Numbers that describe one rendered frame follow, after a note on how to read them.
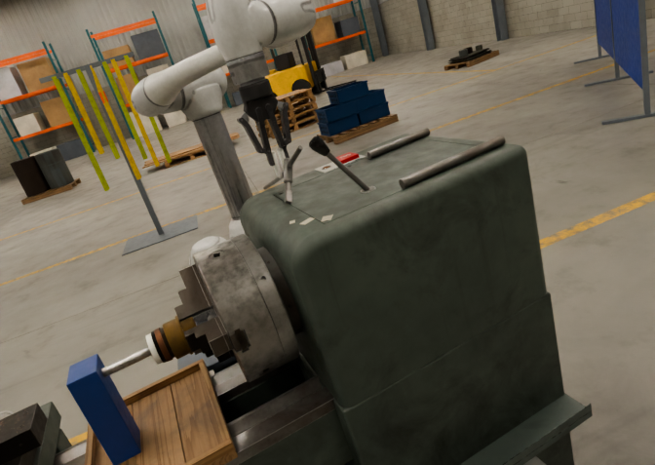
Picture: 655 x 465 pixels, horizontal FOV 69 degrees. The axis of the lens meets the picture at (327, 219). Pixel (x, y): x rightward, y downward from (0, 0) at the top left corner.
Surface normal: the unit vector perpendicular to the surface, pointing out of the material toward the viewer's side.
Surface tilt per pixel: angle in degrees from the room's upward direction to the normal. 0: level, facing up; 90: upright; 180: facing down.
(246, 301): 62
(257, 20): 89
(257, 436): 0
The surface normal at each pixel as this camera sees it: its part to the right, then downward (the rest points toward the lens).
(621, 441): -0.28, -0.90
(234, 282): 0.07, -0.51
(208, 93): 0.68, 0.12
